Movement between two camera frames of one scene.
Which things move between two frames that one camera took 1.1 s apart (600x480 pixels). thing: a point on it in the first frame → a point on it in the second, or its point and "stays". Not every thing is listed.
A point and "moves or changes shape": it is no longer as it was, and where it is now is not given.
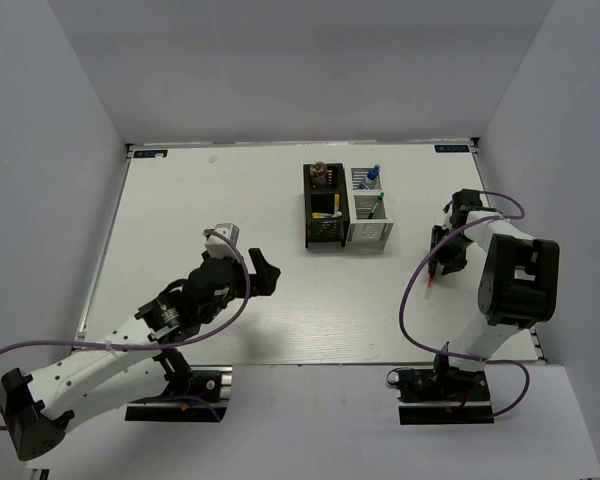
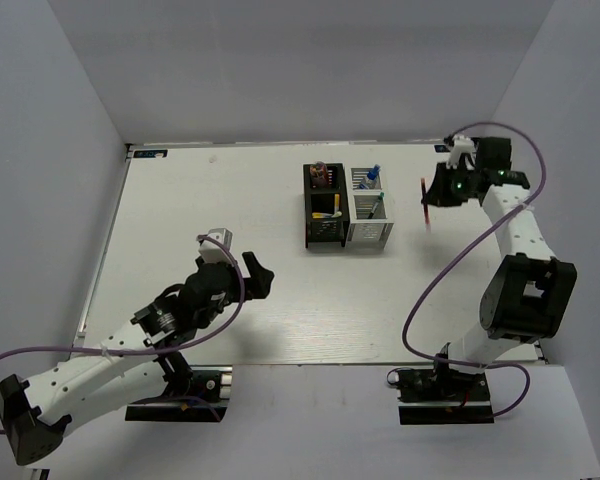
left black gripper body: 237,289 stays
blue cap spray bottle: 371,180 stays
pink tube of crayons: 319,175 stays
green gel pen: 381,196 stays
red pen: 430,285 moves or changes shape
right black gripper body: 452,254 → 465,190
